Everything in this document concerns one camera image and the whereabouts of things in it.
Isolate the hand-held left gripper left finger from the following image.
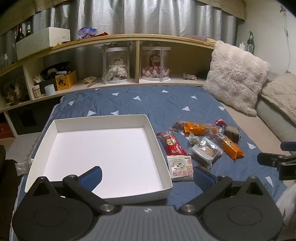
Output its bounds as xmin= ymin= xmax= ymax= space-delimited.
xmin=24 ymin=166 xmax=117 ymax=215

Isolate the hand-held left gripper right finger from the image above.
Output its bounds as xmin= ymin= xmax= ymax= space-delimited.
xmin=180 ymin=166 xmax=277 ymax=215

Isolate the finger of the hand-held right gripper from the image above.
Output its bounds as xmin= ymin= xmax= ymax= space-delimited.
xmin=280 ymin=141 xmax=296 ymax=151
xmin=257 ymin=152 xmax=284 ymax=166

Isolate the white cardboard box tray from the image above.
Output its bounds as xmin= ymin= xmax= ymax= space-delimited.
xmin=24 ymin=114 xmax=173 ymax=201

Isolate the white snack packet red print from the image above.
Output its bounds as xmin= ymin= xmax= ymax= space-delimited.
xmin=166 ymin=155 xmax=194 ymax=181

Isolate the dark cake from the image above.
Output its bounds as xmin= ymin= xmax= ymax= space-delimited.
xmin=223 ymin=125 xmax=241 ymax=143

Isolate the brown snack packet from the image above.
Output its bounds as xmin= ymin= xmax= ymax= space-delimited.
xmin=173 ymin=119 xmax=185 ymax=131

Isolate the clear wrapped pastry packet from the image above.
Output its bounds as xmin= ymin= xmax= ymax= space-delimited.
xmin=189 ymin=137 xmax=223 ymax=168

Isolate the grey cushion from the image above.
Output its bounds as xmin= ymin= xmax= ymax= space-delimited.
xmin=254 ymin=95 xmax=296 ymax=145

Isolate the beige bed sheet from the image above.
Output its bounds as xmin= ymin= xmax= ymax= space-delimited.
xmin=218 ymin=100 xmax=292 ymax=156

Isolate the white cloth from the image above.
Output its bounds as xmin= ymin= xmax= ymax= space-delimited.
xmin=276 ymin=185 xmax=296 ymax=225

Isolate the orange snack packet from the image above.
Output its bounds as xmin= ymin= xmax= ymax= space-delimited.
xmin=183 ymin=122 xmax=219 ymax=136
xmin=211 ymin=133 xmax=244 ymax=160

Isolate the small green snack packet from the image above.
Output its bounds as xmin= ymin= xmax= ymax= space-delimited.
xmin=188 ymin=133 xmax=201 ymax=145

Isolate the beige knit cushion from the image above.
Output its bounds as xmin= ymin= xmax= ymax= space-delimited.
xmin=261 ymin=73 xmax=296 ymax=127

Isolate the white plastic wrapper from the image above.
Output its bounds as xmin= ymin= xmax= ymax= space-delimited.
xmin=15 ymin=159 xmax=35 ymax=176

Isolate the blue quilt with white triangles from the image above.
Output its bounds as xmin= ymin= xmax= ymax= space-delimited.
xmin=14 ymin=86 xmax=287 ymax=207

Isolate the fluffy cream pillow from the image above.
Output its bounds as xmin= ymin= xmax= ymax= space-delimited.
xmin=204 ymin=40 xmax=270 ymax=116

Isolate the red box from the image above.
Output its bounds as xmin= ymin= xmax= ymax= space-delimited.
xmin=0 ymin=123 xmax=14 ymax=139

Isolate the yellow cardboard box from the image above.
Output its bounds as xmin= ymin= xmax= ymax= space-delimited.
xmin=55 ymin=70 xmax=77 ymax=91

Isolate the green beer bottle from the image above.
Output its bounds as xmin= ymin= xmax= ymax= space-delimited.
xmin=247 ymin=31 xmax=255 ymax=55

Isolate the white doll in clear case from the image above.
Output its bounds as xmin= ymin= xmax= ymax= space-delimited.
xmin=100 ymin=45 xmax=132 ymax=85

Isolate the black hat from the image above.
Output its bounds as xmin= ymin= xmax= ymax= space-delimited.
xmin=40 ymin=61 xmax=71 ymax=80

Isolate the pink doll in clear case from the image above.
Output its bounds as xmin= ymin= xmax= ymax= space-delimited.
xmin=141 ymin=46 xmax=172 ymax=82

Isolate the pink flat box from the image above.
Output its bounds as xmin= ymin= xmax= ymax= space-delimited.
xmin=192 ymin=35 xmax=216 ymax=42

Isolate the white storage box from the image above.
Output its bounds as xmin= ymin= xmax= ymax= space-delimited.
xmin=16 ymin=27 xmax=71 ymax=61

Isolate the blue plastic bag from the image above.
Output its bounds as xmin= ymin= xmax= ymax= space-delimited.
xmin=78 ymin=27 xmax=99 ymax=39

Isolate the wooden shelf unit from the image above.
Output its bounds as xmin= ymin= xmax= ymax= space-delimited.
xmin=0 ymin=34 xmax=218 ymax=137

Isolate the dark glass bottle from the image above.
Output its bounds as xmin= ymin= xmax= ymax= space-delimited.
xmin=16 ymin=23 xmax=25 ymax=43

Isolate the grey curtain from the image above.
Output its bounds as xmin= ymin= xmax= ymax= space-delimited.
xmin=0 ymin=0 xmax=238 ymax=67

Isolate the white wall cable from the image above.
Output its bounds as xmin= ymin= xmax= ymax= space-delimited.
xmin=279 ymin=6 xmax=292 ymax=72

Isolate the picture frame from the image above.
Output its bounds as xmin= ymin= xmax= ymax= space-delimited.
xmin=3 ymin=76 xmax=30 ymax=105

